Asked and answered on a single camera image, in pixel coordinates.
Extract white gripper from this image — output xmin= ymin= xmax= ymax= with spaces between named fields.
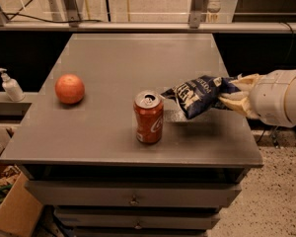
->
xmin=218 ymin=70 xmax=296 ymax=127

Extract blue chip bag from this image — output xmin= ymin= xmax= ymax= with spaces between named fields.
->
xmin=161 ymin=75 xmax=241 ymax=119

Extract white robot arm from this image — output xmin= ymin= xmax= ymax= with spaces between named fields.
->
xmin=219 ymin=70 xmax=296 ymax=127

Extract red coke can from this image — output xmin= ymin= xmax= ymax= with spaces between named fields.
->
xmin=133 ymin=90 xmax=164 ymax=144

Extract top drawer knob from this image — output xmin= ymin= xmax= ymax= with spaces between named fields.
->
xmin=129 ymin=196 xmax=139 ymax=206

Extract drawer knob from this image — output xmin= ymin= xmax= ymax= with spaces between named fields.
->
xmin=134 ymin=222 xmax=143 ymax=230
xmin=129 ymin=196 xmax=139 ymax=206

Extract orange fruit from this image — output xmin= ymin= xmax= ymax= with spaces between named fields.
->
xmin=55 ymin=74 xmax=85 ymax=105

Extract white pump bottle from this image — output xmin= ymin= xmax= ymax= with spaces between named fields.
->
xmin=0 ymin=68 xmax=25 ymax=102

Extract cardboard box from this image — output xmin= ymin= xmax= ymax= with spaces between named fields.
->
xmin=0 ymin=174 xmax=43 ymax=237

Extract black cable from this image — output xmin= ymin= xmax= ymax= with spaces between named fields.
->
xmin=3 ymin=12 xmax=105 ymax=25

